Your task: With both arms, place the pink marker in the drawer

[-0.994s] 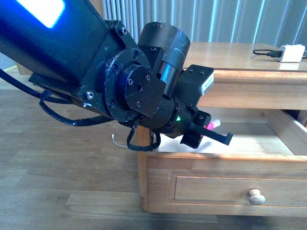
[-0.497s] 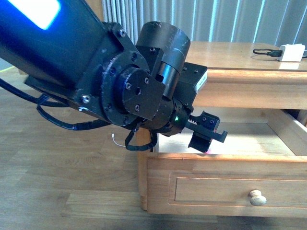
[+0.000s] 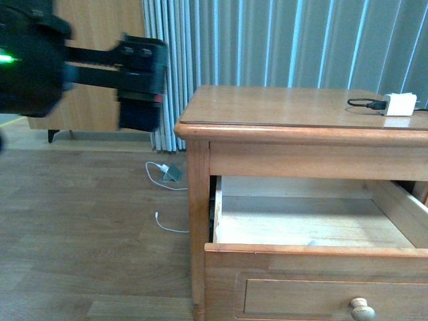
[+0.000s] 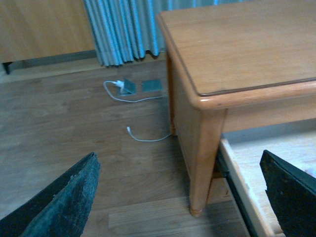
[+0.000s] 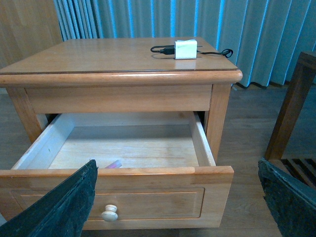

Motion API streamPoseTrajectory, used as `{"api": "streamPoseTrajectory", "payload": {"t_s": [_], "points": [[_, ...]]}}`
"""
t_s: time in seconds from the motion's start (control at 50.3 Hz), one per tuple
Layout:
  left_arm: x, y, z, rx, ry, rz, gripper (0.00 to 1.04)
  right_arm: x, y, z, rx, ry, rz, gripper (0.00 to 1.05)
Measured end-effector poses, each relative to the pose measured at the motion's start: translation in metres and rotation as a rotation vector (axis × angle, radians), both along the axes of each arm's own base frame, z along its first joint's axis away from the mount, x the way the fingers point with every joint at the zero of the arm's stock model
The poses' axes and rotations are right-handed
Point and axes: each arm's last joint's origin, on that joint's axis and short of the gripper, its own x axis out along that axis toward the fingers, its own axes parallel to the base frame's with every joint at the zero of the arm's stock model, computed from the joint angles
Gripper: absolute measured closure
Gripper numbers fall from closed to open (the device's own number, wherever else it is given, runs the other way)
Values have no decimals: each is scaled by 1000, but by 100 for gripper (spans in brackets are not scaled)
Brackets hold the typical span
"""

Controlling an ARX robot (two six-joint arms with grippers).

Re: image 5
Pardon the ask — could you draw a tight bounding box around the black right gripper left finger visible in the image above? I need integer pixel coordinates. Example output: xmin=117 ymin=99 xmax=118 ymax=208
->
xmin=0 ymin=159 xmax=98 ymax=237

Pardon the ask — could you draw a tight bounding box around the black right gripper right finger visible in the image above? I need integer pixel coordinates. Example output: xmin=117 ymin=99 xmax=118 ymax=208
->
xmin=258 ymin=158 xmax=316 ymax=237

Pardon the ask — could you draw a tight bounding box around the drawer round knob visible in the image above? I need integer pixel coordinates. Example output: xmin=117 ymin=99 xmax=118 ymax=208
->
xmin=101 ymin=204 xmax=118 ymax=222

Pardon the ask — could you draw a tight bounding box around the pink marker with clear cap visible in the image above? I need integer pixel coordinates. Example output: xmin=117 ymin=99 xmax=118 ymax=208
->
xmin=106 ymin=159 xmax=122 ymax=169

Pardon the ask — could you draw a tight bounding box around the wooden drawer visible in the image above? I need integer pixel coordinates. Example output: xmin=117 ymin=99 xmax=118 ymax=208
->
xmin=0 ymin=112 xmax=234 ymax=230

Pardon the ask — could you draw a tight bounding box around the wooden nightstand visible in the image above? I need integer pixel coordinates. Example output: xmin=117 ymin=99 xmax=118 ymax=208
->
xmin=0 ymin=38 xmax=242 ymax=158

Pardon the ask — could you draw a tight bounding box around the grey blue curtain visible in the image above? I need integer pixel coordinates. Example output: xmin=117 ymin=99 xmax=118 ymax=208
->
xmin=54 ymin=0 xmax=316 ymax=87

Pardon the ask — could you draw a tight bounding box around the white charger adapter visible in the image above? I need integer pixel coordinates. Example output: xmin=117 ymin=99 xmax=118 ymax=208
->
xmin=175 ymin=39 xmax=198 ymax=60

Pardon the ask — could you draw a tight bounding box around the dark wooden furniture frame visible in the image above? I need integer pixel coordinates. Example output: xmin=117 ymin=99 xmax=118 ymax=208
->
xmin=264 ymin=51 xmax=316 ymax=189

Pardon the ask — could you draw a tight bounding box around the black usb cable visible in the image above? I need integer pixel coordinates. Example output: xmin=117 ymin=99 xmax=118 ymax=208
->
xmin=150 ymin=45 xmax=234 ymax=58

